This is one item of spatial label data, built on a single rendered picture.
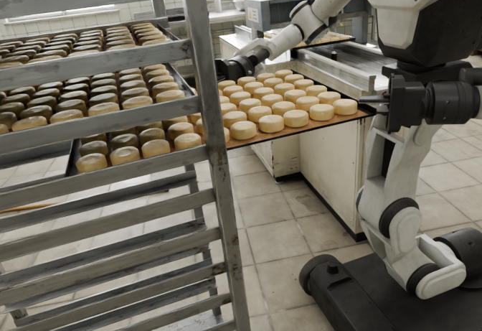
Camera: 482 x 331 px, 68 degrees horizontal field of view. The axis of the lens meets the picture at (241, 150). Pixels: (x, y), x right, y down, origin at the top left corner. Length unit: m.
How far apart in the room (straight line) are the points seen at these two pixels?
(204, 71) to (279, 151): 1.80
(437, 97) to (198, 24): 0.49
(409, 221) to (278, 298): 0.80
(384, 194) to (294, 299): 0.79
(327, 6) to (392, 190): 0.61
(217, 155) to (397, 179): 0.66
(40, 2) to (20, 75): 0.10
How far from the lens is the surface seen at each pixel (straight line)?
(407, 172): 1.16
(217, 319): 1.53
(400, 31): 1.00
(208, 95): 0.57
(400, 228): 1.18
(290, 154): 2.37
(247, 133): 0.68
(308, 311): 1.72
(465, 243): 1.61
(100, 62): 0.57
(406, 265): 1.40
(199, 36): 0.55
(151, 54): 0.58
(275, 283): 1.82
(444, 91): 0.82
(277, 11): 2.19
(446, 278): 1.51
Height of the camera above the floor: 1.33
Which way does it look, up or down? 26 degrees down
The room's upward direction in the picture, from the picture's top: 7 degrees counter-clockwise
